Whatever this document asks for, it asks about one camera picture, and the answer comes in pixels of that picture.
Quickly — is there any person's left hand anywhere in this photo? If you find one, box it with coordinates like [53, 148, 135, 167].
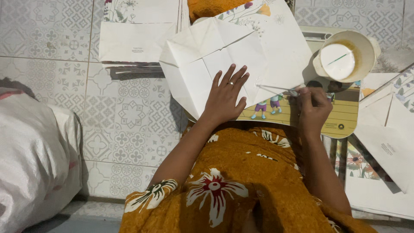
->
[198, 64, 250, 125]

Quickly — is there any person's right hand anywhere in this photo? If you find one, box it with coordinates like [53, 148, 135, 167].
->
[292, 86, 334, 134]

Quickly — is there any thin glue brush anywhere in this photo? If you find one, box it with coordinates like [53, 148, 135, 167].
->
[256, 84, 300, 97]

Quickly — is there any white floral paper bag sheet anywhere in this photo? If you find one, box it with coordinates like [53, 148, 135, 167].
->
[159, 0, 319, 120]

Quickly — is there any cartoon printed small table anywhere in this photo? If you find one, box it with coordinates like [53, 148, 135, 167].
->
[184, 17, 361, 182]

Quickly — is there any green stick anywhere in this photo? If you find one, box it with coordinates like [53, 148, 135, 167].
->
[327, 53, 348, 65]

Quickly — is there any cream plastic glue cup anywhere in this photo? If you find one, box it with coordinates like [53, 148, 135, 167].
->
[312, 30, 382, 83]

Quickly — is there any white folded paper bag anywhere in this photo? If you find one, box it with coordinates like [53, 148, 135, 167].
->
[99, 22, 177, 64]
[353, 92, 414, 195]

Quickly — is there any floral folded paper bag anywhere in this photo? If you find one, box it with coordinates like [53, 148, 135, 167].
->
[359, 64, 414, 114]

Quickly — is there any orange floral dress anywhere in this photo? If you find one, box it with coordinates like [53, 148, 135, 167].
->
[119, 0, 380, 233]

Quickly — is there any stack of floral paper sheets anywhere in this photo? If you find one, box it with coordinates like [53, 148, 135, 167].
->
[99, 0, 192, 73]
[344, 139, 414, 221]

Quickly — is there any white woven sack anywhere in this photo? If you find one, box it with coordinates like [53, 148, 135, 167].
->
[0, 87, 83, 233]

